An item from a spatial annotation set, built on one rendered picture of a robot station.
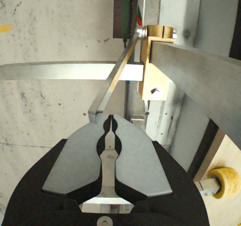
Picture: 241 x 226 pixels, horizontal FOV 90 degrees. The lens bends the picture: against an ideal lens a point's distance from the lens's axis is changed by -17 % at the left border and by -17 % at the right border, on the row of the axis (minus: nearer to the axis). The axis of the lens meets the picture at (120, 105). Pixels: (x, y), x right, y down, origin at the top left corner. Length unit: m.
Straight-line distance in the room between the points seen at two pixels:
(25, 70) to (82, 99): 0.98
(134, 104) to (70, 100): 0.89
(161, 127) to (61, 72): 0.49
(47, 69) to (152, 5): 0.31
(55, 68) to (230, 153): 0.45
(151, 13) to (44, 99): 1.17
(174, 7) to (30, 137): 1.67
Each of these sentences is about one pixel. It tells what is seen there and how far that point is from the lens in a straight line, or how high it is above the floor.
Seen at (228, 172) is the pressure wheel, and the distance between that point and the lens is 0.44.
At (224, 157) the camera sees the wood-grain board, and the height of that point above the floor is 0.90.
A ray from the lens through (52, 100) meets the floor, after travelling 1.36.
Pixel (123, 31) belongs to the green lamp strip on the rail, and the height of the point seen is 0.70.
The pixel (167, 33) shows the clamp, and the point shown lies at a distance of 0.26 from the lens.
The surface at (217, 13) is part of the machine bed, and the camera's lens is 0.49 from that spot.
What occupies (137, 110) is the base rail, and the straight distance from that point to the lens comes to 0.48.
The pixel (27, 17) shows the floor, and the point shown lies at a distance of 1.32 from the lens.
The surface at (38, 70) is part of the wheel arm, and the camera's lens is 0.30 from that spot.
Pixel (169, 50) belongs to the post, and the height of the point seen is 0.96.
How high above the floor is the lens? 1.12
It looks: 63 degrees down
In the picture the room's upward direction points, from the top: 177 degrees clockwise
